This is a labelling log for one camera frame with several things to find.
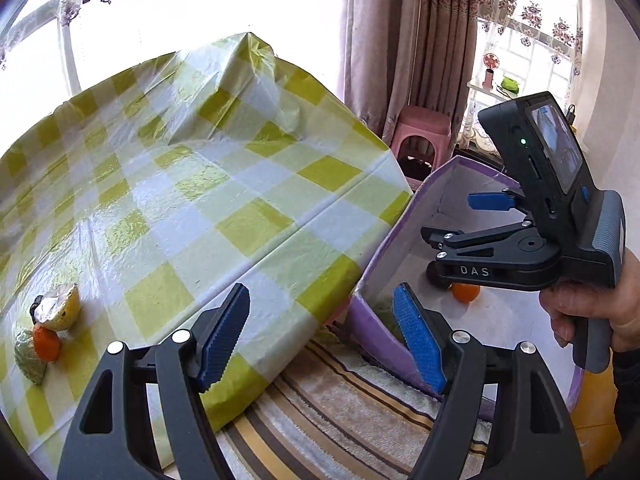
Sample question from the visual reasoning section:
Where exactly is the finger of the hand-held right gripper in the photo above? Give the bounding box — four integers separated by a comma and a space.
421, 219, 535, 262
467, 187, 527, 212

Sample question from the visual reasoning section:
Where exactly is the beige embroidered curtain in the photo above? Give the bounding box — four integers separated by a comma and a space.
337, 0, 426, 136

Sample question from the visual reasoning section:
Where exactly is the person's right hand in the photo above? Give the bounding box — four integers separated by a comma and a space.
539, 249, 640, 356

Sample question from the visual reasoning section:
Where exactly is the small mandarin orange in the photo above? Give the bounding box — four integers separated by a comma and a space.
32, 324, 62, 362
450, 282, 482, 304

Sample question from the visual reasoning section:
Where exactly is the brown embroidered curtain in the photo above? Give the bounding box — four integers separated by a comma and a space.
420, 0, 483, 126

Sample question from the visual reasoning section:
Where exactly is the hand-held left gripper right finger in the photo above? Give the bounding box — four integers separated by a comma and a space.
391, 282, 586, 480

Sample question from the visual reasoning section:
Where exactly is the yellow pear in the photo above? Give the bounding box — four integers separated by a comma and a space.
31, 282, 81, 332

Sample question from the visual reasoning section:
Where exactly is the yellow seat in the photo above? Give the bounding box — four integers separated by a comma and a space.
570, 365, 623, 471

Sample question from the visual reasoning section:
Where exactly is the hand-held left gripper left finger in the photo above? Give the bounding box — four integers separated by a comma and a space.
57, 282, 251, 480

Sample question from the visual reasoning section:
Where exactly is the pink plastic stool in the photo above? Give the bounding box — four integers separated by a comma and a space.
389, 105, 453, 193

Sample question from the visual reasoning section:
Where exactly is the small green guava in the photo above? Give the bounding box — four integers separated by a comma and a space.
14, 330, 48, 386

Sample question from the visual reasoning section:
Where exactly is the striped towel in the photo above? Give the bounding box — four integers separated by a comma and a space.
165, 330, 493, 480

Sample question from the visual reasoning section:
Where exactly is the yellow checked plastic tablecloth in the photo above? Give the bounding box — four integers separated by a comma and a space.
0, 32, 413, 466

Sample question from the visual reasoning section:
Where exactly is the small pink fan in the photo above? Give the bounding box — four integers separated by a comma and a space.
481, 52, 501, 88

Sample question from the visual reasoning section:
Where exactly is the purple cardboard box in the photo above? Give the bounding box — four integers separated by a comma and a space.
345, 155, 588, 423

